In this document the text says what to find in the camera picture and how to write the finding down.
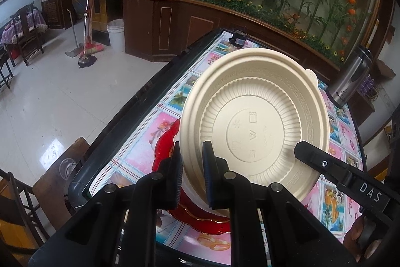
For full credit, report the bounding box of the brown wooden cabinet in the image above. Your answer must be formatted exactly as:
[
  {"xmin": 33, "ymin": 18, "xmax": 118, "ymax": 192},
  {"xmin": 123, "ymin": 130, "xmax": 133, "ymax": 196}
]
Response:
[{"xmin": 120, "ymin": 0, "xmax": 385, "ymax": 127}]

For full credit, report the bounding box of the purple cloth covered table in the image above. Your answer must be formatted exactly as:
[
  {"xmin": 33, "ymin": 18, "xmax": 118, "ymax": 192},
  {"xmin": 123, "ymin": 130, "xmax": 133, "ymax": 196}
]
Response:
[{"xmin": 0, "ymin": 9, "xmax": 47, "ymax": 45}]

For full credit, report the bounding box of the stainless steel thermos jug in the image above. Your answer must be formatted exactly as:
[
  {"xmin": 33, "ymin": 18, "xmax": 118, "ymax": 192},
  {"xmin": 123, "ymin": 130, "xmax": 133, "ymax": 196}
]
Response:
[{"xmin": 325, "ymin": 45, "xmax": 374, "ymax": 108}]

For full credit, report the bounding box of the clear glass cup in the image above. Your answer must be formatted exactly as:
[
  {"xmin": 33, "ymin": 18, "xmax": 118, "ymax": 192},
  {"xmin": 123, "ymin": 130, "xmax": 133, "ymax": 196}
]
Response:
[{"xmin": 59, "ymin": 157, "xmax": 77, "ymax": 181}]

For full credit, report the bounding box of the large red plastic plate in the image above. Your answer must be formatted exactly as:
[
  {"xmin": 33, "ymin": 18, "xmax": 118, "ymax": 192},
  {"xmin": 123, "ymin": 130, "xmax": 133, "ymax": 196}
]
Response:
[{"xmin": 151, "ymin": 118, "xmax": 233, "ymax": 235}]

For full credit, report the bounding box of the person's right hand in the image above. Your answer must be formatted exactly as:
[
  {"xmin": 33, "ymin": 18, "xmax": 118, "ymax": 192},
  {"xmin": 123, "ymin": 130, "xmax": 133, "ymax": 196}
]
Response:
[{"xmin": 342, "ymin": 217, "xmax": 388, "ymax": 266}]

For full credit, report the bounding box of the flat grey mop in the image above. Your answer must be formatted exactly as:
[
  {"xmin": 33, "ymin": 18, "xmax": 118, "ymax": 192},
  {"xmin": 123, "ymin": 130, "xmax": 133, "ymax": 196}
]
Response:
[{"xmin": 65, "ymin": 8, "xmax": 85, "ymax": 58}]

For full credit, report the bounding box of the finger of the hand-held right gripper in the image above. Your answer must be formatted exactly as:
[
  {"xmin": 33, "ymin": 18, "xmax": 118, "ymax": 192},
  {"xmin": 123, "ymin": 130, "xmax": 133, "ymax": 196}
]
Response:
[{"xmin": 294, "ymin": 142, "xmax": 356, "ymax": 188}]

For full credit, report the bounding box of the red broom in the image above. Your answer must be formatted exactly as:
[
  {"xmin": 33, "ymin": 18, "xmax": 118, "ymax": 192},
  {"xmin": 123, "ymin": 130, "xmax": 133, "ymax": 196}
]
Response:
[{"xmin": 84, "ymin": 0, "xmax": 105, "ymax": 55}]

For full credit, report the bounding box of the black string mop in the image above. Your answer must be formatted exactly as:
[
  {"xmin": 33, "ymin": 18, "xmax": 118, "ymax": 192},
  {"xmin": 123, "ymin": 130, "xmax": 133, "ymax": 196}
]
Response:
[{"xmin": 77, "ymin": 0, "xmax": 96, "ymax": 69}]

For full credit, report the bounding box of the wicker basket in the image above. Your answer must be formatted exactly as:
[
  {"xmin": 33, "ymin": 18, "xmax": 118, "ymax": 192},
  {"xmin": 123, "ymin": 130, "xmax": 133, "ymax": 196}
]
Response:
[{"xmin": 40, "ymin": 0, "xmax": 61, "ymax": 28}]

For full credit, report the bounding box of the brown cardboard box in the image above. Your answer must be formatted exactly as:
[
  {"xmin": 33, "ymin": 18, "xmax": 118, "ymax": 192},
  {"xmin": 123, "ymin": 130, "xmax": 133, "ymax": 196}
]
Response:
[{"xmin": 376, "ymin": 59, "xmax": 396, "ymax": 78}]

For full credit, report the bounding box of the beige plastic bowl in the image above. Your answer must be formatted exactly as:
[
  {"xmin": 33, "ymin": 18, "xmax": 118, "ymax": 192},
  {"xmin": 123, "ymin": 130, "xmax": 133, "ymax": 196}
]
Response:
[{"xmin": 179, "ymin": 47, "xmax": 330, "ymax": 216}]

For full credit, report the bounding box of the dark wooden dining chair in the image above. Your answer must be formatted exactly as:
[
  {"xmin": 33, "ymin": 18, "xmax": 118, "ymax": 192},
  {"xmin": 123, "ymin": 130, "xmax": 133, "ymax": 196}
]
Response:
[{"xmin": 9, "ymin": 3, "xmax": 46, "ymax": 67}]

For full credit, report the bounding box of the white plastic bucket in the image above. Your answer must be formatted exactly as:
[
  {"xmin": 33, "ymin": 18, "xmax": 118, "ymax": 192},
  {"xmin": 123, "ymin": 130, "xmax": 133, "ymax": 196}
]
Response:
[{"xmin": 107, "ymin": 18, "xmax": 126, "ymax": 52}]

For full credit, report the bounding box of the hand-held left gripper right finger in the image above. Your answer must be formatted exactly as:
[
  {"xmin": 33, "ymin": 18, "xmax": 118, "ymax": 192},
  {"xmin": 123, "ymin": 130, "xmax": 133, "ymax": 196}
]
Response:
[{"xmin": 202, "ymin": 141, "xmax": 357, "ymax": 267}]

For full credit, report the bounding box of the purple bottle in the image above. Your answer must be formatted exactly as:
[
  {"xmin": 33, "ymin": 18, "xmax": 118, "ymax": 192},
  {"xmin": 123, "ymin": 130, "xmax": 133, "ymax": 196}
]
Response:
[{"xmin": 359, "ymin": 73, "xmax": 376, "ymax": 95}]

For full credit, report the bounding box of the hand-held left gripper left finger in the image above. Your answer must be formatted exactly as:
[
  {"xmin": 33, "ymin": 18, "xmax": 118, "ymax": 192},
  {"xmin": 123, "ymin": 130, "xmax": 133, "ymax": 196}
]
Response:
[{"xmin": 28, "ymin": 142, "xmax": 184, "ymax": 267}]

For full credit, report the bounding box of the brown wooden chair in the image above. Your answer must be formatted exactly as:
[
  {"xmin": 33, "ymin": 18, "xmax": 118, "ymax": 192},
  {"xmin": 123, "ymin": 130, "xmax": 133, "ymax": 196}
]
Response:
[{"xmin": 0, "ymin": 136, "xmax": 91, "ymax": 267}]

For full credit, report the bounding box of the small black jar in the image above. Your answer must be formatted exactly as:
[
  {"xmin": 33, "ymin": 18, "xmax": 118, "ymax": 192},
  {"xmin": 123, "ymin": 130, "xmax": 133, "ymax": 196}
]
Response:
[{"xmin": 229, "ymin": 30, "xmax": 247, "ymax": 47}]

